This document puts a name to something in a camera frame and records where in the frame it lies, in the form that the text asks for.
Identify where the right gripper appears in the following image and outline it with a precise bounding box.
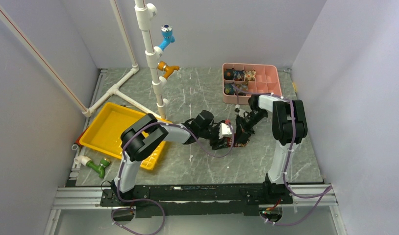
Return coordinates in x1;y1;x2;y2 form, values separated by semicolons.
234;110;267;145

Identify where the multicolour patterned necktie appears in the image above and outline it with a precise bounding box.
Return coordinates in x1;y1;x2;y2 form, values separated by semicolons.
225;134;250;147

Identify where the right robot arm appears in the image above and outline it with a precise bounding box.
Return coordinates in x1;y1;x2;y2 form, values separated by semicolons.
234;94;308;203

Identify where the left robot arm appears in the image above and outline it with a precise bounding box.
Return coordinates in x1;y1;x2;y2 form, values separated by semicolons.
111;110;235;206

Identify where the blue dotted rolled tie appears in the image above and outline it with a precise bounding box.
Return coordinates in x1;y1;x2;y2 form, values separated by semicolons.
223;83;235;95

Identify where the brown patterned rolled tie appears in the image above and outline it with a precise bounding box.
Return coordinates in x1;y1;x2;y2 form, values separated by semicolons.
234;81;249;96

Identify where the pink divided organizer box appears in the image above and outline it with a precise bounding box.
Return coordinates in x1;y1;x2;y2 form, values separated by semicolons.
222;63;282;105

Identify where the gold floral rolled tie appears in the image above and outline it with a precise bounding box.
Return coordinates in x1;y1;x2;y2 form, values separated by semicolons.
244;70;256;81

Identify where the dark rolled tie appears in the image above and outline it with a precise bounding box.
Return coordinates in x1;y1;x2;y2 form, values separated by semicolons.
224;69;235;80

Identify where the orange plastic faucet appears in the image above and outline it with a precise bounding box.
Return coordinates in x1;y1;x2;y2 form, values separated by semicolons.
157;61;180;79

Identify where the yellow plastic tray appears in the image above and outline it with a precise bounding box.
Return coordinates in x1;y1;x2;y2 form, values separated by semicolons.
78;101;173;171

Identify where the blue plastic faucet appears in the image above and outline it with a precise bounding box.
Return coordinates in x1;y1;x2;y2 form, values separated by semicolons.
159;24;175;51

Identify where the green plastic faucet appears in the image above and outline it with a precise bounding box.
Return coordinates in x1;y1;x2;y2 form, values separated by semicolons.
86;158;111;179

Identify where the white pipe with red stripe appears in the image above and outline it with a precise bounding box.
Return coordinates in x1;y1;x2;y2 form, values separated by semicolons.
0;5;92;117

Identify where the white PVC pipe stand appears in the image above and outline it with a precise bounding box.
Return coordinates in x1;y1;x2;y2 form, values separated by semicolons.
89;0;169;119

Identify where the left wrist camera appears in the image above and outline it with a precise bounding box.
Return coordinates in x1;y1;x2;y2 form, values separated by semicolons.
219;122;233;139

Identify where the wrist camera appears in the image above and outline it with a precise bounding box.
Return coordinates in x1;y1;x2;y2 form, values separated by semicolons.
219;122;233;139
234;105;248;118

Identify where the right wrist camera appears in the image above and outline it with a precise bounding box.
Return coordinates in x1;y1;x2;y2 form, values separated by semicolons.
234;105;248;118

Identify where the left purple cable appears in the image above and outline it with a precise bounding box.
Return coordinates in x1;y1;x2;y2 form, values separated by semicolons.
110;121;236;235

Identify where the purple cable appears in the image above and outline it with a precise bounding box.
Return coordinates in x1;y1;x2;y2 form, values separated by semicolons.
110;121;236;235
231;83;333;227

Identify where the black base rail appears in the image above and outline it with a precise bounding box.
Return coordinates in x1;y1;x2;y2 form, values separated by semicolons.
100;182;293;218

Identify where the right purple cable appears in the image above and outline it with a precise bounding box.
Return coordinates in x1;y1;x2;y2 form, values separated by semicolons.
231;83;333;227

